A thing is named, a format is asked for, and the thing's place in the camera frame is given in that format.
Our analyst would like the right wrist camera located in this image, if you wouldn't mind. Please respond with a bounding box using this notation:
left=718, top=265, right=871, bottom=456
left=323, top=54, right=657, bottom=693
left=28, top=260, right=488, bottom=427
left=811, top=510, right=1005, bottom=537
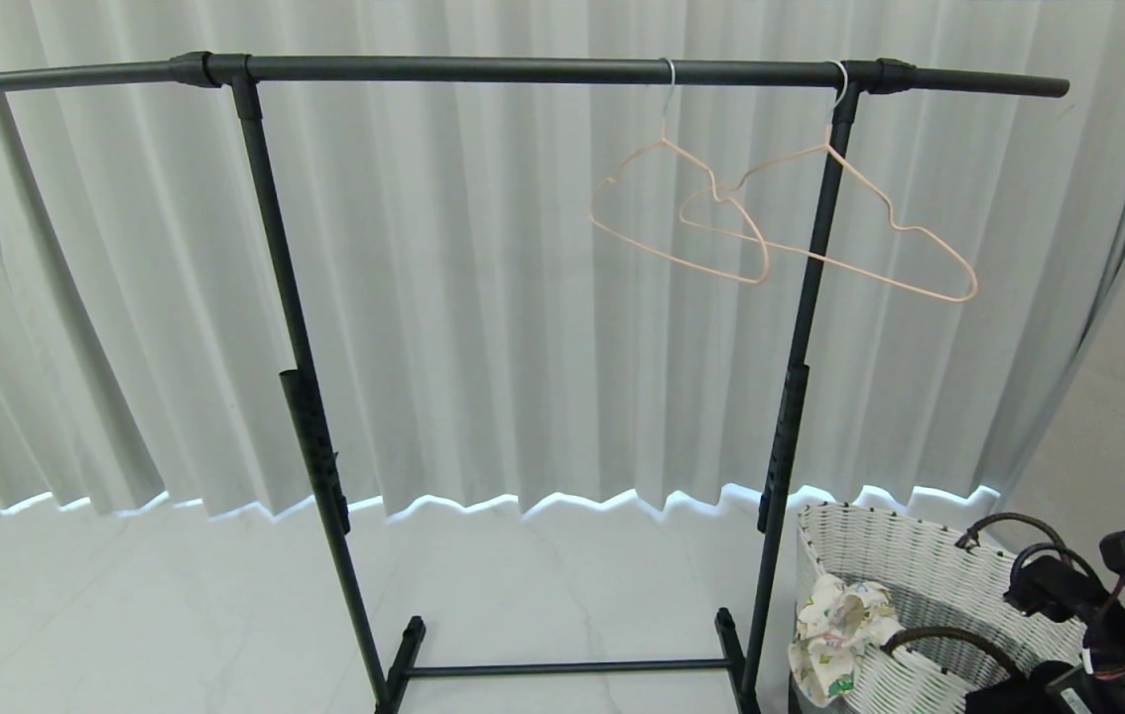
left=1004, top=553, right=1111, bottom=624

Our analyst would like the black cable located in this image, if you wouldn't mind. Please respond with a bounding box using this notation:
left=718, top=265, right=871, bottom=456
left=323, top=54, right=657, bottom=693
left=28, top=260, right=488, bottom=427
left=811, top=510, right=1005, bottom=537
left=1011, top=540, right=1109, bottom=596

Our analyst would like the black clothes rack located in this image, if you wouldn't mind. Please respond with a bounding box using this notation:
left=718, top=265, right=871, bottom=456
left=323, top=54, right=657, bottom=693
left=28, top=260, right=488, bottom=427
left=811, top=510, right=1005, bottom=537
left=0, top=52, right=1069, bottom=714

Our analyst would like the pink clothes hanger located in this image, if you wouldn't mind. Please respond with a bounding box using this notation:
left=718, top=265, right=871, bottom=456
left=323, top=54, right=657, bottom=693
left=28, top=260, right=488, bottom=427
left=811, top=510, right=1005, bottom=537
left=679, top=61, right=978, bottom=303
left=590, top=59, right=772, bottom=286

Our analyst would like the white laundry basket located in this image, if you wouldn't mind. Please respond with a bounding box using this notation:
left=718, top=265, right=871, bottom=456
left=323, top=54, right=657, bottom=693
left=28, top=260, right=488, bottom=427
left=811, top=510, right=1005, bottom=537
left=789, top=503, right=1089, bottom=714

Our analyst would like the cream printed garment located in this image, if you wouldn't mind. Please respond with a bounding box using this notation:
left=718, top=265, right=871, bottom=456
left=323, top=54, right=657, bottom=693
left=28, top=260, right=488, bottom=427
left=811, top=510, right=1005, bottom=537
left=789, top=573, right=906, bottom=707

